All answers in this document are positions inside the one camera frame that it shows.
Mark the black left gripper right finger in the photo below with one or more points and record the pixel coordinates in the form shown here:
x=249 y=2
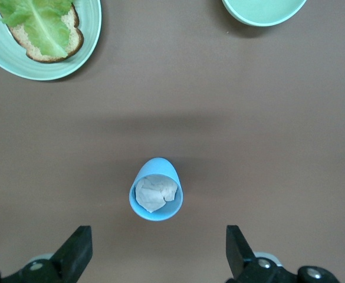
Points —
x=237 y=250

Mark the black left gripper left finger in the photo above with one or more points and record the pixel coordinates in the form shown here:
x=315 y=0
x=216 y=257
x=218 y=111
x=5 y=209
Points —
x=72 y=253

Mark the white paper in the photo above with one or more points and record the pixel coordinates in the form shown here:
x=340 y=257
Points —
x=153 y=193

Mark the light blue cup with paper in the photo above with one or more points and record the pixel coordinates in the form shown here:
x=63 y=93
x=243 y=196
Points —
x=157 y=169

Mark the brown table cover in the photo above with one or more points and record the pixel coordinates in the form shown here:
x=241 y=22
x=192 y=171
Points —
x=190 y=103

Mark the toast bread slice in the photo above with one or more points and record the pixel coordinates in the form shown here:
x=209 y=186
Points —
x=73 y=35

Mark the mint green plate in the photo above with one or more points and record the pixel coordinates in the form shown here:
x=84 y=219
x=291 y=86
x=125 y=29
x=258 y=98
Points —
x=86 y=29

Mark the green lettuce leaf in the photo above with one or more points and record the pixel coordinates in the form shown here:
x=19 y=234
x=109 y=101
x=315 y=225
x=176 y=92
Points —
x=42 y=26

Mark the mint green bowl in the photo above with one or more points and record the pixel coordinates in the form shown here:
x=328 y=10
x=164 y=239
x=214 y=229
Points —
x=263 y=11

